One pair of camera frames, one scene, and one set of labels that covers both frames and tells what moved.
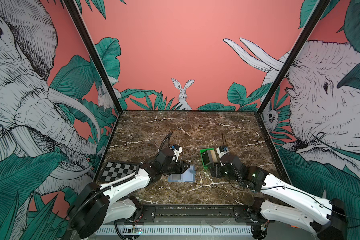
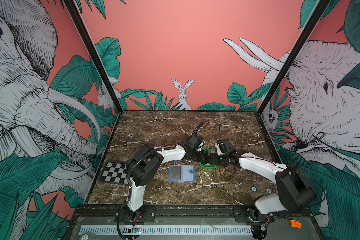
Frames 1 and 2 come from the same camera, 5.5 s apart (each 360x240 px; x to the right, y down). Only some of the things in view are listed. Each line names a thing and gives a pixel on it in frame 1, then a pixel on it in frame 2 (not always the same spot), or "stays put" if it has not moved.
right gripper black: (216, 168) → (214, 159)
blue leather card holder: (189, 175) stays put
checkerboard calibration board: (115, 170) stays put
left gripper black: (181, 167) → (202, 156)
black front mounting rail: (195, 213) stays put
